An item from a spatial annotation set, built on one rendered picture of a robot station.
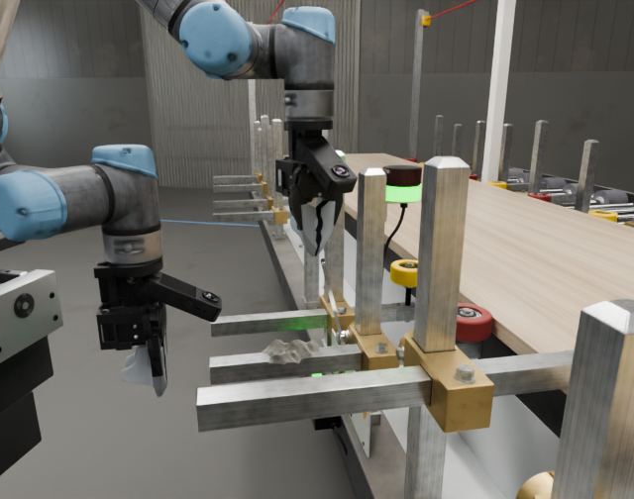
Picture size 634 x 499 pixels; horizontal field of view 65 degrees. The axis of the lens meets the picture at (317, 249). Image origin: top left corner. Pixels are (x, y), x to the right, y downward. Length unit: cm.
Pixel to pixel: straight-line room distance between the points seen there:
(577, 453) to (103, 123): 837
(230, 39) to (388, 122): 640
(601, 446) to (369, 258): 50
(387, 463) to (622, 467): 51
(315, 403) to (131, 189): 34
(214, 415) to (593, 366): 33
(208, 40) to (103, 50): 790
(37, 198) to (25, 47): 876
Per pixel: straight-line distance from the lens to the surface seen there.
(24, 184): 61
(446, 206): 52
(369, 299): 80
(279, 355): 75
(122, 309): 73
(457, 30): 702
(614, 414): 34
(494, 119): 235
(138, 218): 67
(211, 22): 62
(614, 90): 725
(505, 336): 84
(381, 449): 87
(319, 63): 75
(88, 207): 63
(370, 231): 77
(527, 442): 85
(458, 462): 99
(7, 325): 78
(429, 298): 54
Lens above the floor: 123
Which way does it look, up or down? 16 degrees down
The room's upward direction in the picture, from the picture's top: straight up
